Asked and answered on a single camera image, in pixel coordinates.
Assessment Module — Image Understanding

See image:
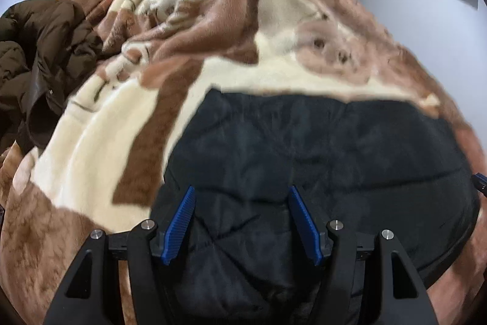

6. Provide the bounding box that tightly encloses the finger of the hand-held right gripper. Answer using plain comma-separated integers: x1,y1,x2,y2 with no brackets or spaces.
471,173,487,197

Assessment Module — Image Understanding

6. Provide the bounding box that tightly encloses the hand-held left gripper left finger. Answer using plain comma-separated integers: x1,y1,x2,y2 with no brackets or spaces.
43,185,197,325

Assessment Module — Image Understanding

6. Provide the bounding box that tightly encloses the dark brown padded coat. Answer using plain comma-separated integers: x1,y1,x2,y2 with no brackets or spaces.
0,0,105,154

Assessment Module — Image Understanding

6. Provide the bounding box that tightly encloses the black padded jacket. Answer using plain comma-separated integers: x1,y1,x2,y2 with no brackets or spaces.
150,89,481,325

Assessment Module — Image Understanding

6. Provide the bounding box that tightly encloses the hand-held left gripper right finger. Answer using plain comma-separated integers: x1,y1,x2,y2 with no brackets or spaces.
287,185,438,325

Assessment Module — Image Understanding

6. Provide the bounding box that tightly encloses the brown and cream printed blanket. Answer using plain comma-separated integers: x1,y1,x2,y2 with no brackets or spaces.
0,0,487,325

